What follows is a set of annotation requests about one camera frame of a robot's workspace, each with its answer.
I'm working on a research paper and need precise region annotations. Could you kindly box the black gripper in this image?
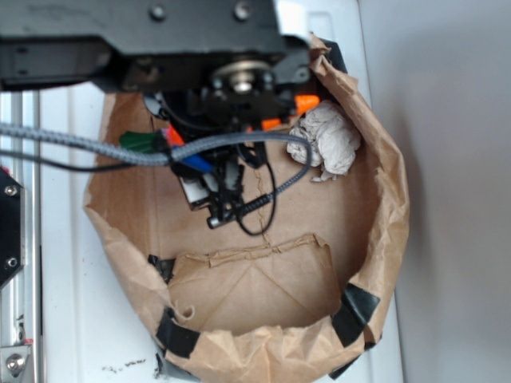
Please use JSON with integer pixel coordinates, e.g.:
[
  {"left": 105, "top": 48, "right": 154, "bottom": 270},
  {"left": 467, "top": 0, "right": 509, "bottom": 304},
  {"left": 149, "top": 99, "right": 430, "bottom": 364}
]
[{"left": 143, "top": 60, "right": 297, "bottom": 132}]

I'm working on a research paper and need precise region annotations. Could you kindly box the orange toy carrot green stem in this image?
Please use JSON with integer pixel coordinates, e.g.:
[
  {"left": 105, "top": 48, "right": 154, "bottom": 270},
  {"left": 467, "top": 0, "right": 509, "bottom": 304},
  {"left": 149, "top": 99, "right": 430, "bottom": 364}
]
[{"left": 119, "top": 95, "right": 320, "bottom": 153}]

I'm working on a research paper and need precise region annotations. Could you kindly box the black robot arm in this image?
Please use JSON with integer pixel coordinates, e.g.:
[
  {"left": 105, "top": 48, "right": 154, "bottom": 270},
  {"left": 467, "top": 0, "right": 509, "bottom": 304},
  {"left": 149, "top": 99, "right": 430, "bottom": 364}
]
[{"left": 1, "top": 1, "right": 310, "bottom": 136}]

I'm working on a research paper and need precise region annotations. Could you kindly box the black tape top right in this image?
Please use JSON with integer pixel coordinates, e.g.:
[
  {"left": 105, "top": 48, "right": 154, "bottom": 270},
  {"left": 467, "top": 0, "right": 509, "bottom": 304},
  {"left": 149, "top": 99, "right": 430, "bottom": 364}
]
[{"left": 322, "top": 39, "right": 348, "bottom": 74}]

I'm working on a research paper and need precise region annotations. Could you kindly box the black tape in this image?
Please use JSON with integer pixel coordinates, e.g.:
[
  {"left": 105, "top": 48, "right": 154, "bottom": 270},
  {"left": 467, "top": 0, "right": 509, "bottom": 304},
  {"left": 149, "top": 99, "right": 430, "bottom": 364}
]
[
  {"left": 322, "top": 39, "right": 348, "bottom": 74},
  {"left": 331, "top": 283, "right": 380, "bottom": 347},
  {"left": 156, "top": 307, "right": 200, "bottom": 358}
]

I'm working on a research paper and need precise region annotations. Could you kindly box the crumpled white paper towel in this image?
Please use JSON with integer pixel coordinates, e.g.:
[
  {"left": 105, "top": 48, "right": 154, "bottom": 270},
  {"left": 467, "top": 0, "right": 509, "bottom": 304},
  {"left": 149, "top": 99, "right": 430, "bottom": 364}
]
[{"left": 290, "top": 101, "right": 361, "bottom": 183}]

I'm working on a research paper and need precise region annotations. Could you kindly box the brown paper bag liner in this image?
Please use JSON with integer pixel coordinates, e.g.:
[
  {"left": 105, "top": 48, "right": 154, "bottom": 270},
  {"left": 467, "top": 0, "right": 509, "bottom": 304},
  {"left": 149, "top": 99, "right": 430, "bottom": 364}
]
[{"left": 84, "top": 38, "right": 410, "bottom": 382}]

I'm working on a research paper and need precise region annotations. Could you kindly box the black tape bottom right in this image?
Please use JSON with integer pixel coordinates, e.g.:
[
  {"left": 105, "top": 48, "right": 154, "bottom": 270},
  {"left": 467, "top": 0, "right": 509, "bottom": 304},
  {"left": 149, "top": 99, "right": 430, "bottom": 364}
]
[{"left": 331, "top": 283, "right": 380, "bottom": 347}]

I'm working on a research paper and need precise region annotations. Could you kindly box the black tape bottom left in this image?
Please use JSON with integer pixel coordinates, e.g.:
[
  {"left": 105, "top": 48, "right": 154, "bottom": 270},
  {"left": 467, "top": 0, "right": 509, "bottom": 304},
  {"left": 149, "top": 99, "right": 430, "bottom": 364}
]
[{"left": 156, "top": 307, "right": 200, "bottom": 358}]

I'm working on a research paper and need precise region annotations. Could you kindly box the grey braided cable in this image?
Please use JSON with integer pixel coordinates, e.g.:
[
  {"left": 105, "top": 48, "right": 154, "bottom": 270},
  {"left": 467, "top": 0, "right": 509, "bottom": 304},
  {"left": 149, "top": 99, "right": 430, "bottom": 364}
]
[{"left": 0, "top": 122, "right": 313, "bottom": 216}]

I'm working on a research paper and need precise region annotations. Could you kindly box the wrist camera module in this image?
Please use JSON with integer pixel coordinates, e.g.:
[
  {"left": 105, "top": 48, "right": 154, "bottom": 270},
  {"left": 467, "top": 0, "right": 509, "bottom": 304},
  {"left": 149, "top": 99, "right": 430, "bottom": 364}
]
[{"left": 172, "top": 155, "right": 244, "bottom": 229}]

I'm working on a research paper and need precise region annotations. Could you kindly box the thin black cable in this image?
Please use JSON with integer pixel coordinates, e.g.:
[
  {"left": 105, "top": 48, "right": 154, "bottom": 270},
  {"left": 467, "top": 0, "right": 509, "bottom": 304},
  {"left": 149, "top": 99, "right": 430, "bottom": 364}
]
[{"left": 0, "top": 148, "right": 277, "bottom": 236}]

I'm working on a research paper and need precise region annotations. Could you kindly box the black bracket with bolts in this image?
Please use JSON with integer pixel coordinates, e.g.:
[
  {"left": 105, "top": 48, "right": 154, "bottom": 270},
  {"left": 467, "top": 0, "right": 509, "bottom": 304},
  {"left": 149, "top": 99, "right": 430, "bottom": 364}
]
[{"left": 1, "top": 166, "right": 25, "bottom": 290}]

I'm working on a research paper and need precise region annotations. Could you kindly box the aluminium frame rail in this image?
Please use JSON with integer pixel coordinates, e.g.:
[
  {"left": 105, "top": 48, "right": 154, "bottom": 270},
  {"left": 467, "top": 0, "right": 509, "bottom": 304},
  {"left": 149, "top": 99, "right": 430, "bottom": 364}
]
[{"left": 0, "top": 90, "right": 43, "bottom": 383}]

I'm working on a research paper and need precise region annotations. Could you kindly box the metal corner bracket with bolt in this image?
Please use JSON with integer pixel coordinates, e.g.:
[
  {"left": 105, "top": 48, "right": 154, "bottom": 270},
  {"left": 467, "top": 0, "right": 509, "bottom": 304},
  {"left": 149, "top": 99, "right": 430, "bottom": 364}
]
[{"left": 1, "top": 345, "right": 32, "bottom": 382}]

